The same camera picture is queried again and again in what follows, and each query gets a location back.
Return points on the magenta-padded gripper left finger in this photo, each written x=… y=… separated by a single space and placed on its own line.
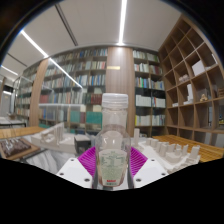
x=74 y=170

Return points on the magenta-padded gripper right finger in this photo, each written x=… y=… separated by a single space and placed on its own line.
x=149 y=170

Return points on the clear plastic drink bottle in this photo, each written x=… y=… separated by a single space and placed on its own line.
x=112 y=140

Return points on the white city block model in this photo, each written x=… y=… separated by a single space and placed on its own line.
x=166 y=151

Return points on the white ramp architectural model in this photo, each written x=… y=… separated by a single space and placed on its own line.
x=53 y=138

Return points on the curved wooden slatted bench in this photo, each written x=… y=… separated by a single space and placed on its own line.
x=206 y=150

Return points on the brown model on wooden board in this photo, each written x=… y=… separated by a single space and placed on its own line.
x=13 y=146

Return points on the wooden cubby shelf unit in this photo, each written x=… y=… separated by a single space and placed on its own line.
x=186 y=100

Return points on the bookshelf behind glass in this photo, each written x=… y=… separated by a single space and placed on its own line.
x=23 y=100

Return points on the narrow bookshelf full of books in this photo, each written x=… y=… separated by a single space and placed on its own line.
x=146 y=83

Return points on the wide bookshelf full of books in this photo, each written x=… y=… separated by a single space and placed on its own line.
x=83 y=80

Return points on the ceiling light strips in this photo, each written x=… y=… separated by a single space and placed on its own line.
x=123 y=20

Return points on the gold wall plaque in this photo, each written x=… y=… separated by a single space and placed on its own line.
x=113 y=67

